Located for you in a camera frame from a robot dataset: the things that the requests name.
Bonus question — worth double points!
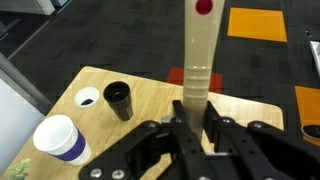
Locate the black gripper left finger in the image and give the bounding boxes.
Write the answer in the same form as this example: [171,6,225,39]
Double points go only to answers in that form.
[78,99,216,180]

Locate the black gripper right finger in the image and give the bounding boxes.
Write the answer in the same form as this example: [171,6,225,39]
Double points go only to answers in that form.
[203,99,320,180]

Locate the wooden spoon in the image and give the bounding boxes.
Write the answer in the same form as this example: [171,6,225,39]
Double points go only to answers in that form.
[182,0,225,142]

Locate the black plastic cup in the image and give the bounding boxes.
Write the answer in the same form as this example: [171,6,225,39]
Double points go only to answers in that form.
[102,80,135,122]

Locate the white paper cup blue band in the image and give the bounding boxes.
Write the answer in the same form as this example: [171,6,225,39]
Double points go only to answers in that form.
[32,114,93,167]

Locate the small green plant white pot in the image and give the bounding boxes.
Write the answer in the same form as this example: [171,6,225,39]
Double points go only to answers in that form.
[7,157,33,180]

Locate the grey metal frame beam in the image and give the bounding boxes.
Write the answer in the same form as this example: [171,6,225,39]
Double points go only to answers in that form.
[0,52,52,116]

